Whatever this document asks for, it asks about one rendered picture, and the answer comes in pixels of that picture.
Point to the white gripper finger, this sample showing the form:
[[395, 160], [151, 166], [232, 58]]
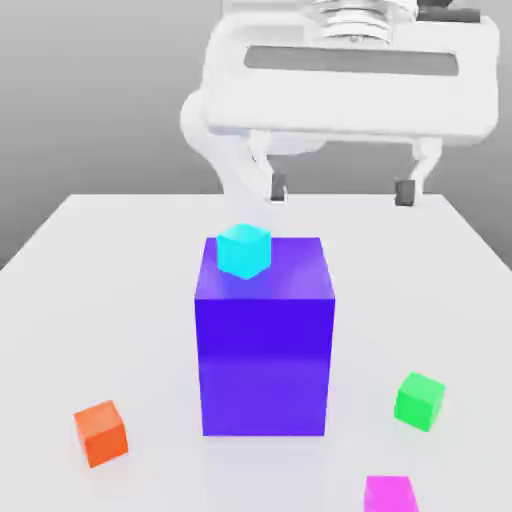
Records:
[[426, 160], [268, 160]]

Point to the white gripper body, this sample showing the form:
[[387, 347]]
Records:
[[344, 104]]

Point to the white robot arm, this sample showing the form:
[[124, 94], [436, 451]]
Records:
[[210, 154]]

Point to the small cyan cube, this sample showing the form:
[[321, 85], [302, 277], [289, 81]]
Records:
[[243, 252]]

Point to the small green cube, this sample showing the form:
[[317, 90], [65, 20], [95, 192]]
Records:
[[419, 402]]

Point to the small orange cube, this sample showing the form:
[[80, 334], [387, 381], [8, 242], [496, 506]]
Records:
[[102, 434]]

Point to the small magenta cube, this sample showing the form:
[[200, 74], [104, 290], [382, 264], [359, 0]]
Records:
[[390, 495]]

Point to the large purple box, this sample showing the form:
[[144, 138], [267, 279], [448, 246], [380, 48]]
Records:
[[264, 360]]

